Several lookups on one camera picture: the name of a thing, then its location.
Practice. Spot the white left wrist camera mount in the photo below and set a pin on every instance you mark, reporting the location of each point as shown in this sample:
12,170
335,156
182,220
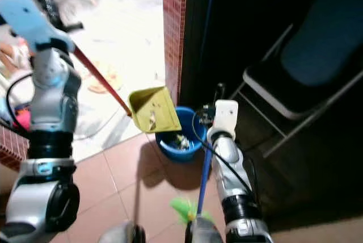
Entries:
28,19

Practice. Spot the blue plastic bucket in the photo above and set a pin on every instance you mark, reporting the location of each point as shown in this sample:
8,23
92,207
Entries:
167,146

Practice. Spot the grey robot left leg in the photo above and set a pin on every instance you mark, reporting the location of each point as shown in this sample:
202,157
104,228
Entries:
119,234

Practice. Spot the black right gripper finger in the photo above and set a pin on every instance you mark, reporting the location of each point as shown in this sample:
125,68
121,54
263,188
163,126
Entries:
219,91

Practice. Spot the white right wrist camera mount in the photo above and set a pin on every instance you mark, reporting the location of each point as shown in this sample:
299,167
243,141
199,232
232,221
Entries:
226,115

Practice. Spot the grey robot right leg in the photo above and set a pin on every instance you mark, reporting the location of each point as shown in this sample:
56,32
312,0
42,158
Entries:
204,233

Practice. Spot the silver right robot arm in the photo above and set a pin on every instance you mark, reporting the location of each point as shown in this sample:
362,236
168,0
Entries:
229,160

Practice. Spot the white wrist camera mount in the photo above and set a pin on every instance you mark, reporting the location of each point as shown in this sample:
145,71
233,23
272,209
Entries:
226,115
28,19

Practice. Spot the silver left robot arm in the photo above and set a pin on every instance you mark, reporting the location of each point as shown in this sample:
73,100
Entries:
54,95

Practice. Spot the grey robot leg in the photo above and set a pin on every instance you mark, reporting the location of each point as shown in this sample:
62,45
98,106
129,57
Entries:
119,234
204,233

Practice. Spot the pink item on floor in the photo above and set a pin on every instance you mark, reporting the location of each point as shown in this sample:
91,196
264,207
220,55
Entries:
22,119

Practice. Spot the orange debris on floor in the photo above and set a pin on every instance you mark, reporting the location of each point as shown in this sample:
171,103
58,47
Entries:
110,81

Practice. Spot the rubbish in bucket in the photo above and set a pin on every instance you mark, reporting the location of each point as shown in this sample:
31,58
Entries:
180,141

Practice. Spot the dark folding chair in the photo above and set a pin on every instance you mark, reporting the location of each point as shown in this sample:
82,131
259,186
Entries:
317,50

